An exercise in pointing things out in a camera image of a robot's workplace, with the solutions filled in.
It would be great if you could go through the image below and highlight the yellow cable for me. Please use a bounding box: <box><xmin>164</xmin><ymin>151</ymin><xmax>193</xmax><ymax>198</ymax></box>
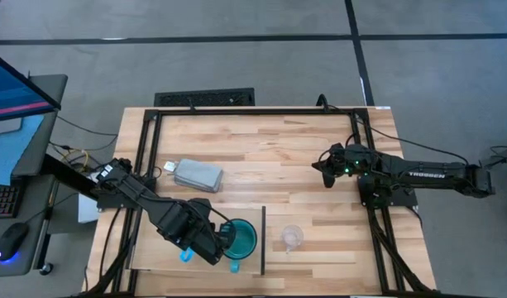
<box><xmin>61</xmin><ymin>148</ymin><xmax>90</xmax><ymax>171</ymax></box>

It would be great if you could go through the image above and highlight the grey folded cloth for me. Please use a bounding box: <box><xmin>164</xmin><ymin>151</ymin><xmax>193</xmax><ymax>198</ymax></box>
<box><xmin>164</xmin><ymin>158</ymin><xmax>224</xmax><ymax>194</ymax></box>

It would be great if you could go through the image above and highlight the light wooden shelf board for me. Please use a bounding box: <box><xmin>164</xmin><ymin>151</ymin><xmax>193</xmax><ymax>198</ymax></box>
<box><xmin>128</xmin><ymin>204</ymin><xmax>265</xmax><ymax>276</ymax></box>

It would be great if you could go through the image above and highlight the black keyboard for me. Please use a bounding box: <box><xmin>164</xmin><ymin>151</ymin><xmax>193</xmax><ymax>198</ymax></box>
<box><xmin>0</xmin><ymin>183</ymin><xmax>22</xmax><ymax>219</ymax></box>

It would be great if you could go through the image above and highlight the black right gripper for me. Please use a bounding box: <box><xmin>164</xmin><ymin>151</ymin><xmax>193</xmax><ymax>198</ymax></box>
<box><xmin>312</xmin><ymin>143</ymin><xmax>364</xmax><ymax>189</ymax></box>

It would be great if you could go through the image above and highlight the grey rolling computer desk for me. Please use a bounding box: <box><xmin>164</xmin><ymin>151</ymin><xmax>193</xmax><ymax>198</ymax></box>
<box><xmin>0</xmin><ymin>73</ymin><xmax>69</xmax><ymax>277</ymax></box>

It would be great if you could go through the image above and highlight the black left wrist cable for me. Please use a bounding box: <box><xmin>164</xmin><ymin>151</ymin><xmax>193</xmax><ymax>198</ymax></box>
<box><xmin>194</xmin><ymin>201</ymin><xmax>233</xmax><ymax>224</ymax></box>

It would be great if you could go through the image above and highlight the teal mug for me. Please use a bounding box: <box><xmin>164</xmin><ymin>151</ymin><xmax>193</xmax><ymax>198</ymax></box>
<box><xmin>222</xmin><ymin>218</ymin><xmax>258</xmax><ymax>274</ymax></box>

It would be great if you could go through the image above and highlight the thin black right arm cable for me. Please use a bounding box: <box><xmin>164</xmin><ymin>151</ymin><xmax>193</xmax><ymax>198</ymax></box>
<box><xmin>352</xmin><ymin>118</ymin><xmax>471</xmax><ymax>166</ymax></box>

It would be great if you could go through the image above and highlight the black computer mouse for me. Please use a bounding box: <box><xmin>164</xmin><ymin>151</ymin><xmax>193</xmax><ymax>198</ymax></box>
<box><xmin>0</xmin><ymin>222</ymin><xmax>30</xmax><ymax>262</ymax></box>

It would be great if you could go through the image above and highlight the white box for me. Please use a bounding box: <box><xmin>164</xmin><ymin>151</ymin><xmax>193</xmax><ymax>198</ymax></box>
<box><xmin>77</xmin><ymin>171</ymin><xmax>100</xmax><ymax>224</ymax></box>

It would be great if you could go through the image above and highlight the black aluminium table frame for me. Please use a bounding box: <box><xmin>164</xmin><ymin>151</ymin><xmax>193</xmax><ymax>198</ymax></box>
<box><xmin>83</xmin><ymin>106</ymin><xmax>438</xmax><ymax>298</ymax></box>

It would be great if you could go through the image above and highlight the black computer monitor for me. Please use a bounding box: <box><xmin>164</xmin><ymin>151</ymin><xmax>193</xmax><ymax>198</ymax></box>
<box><xmin>0</xmin><ymin>48</ymin><xmax>62</xmax><ymax>124</ymax></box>

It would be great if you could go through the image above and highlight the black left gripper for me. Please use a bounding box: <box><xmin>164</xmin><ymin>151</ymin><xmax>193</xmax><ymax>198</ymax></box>
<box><xmin>186</xmin><ymin>199</ymin><xmax>237</xmax><ymax>266</ymax></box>

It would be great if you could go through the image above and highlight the clear glass cup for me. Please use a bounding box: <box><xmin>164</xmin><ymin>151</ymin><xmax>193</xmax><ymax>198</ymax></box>
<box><xmin>281</xmin><ymin>224</ymin><xmax>304</xmax><ymax>253</ymax></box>

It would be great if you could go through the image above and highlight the black floor cable bundle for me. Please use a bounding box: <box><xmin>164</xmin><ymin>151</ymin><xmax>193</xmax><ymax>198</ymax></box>
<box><xmin>482</xmin><ymin>144</ymin><xmax>507</xmax><ymax>169</ymax></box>

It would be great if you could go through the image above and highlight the black desk base bar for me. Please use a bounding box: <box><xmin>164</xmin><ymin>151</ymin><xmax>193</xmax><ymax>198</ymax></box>
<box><xmin>41</xmin><ymin>153</ymin><xmax>101</xmax><ymax>199</ymax></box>

